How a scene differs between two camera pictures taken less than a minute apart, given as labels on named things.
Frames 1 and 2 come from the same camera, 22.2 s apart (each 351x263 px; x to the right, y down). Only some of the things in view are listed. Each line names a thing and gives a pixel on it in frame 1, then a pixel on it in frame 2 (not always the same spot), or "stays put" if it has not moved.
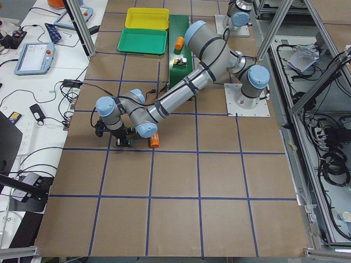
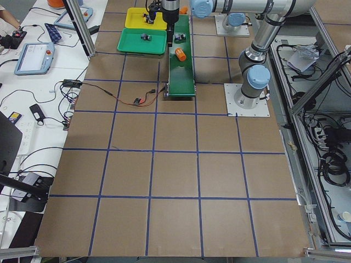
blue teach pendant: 35,58 stays put
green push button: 131,130 to 180,36
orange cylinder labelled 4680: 154,140 to 181,54
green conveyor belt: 180,57 stays put
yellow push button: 182,61 to 146,18
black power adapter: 94,29 stays put
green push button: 125,142 to 148,38
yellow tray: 147,18 stays put
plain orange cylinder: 179,43 to 183,11
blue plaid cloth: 53,33 stays put
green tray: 152,41 stays put
